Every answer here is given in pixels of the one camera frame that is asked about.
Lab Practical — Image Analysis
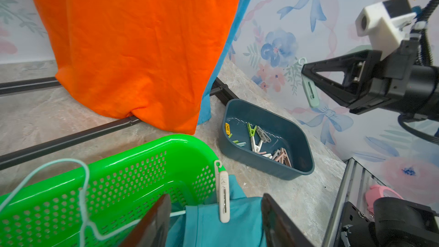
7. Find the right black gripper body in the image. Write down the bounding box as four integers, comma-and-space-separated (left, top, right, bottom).
302, 40, 439, 121

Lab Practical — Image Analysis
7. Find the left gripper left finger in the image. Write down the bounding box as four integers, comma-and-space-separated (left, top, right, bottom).
119, 194, 171, 247

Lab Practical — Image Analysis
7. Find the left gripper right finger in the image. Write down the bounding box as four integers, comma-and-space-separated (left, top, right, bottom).
261, 193, 313, 247

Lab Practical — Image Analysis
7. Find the off-white clothespin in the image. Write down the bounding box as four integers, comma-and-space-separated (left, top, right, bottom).
214, 160, 230, 224

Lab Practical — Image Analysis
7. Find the pale green clothespin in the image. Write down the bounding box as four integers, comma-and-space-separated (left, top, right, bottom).
301, 74, 320, 108

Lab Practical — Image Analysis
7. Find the dark teal clothespin bin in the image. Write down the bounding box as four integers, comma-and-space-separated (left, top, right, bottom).
219, 99, 314, 181

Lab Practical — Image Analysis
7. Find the teal t-shirt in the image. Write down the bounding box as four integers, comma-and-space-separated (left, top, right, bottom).
197, 0, 250, 125

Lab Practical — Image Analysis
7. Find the orange t-shirt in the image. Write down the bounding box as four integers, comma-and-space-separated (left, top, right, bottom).
33, 0, 239, 134

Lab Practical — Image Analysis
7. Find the green plastic tray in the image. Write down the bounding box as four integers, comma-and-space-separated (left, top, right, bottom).
1, 134, 217, 247

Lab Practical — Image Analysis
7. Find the pink round object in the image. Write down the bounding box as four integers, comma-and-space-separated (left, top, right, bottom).
365, 185, 403, 215

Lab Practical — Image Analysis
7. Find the yellow clothespin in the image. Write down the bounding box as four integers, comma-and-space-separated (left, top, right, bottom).
225, 122, 232, 138

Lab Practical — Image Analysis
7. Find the black clothes rack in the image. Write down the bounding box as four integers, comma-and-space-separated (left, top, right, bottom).
0, 75, 239, 172

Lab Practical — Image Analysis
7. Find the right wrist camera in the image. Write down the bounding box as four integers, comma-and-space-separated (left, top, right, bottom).
355, 0, 416, 60

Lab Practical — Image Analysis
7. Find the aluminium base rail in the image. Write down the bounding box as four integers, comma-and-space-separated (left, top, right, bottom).
322, 158, 384, 247

